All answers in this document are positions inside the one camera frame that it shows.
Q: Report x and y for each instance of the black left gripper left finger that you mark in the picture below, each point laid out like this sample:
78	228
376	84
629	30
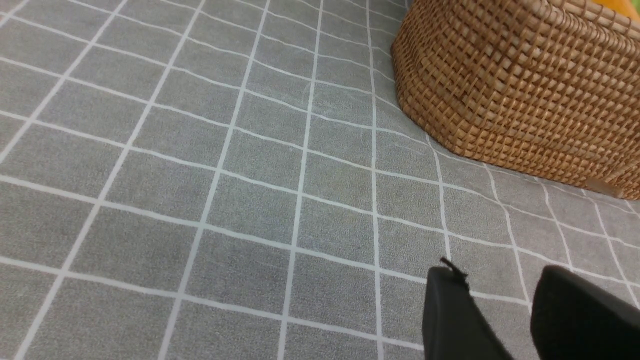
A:
453	327

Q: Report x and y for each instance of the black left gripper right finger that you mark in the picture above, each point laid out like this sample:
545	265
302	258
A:
574	319

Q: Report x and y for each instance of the orange mango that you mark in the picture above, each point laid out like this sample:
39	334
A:
628	8

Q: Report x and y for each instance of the woven rattan basket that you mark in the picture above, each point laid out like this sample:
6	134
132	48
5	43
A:
548	88

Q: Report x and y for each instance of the grey checkered tablecloth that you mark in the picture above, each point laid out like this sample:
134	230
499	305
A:
235	180

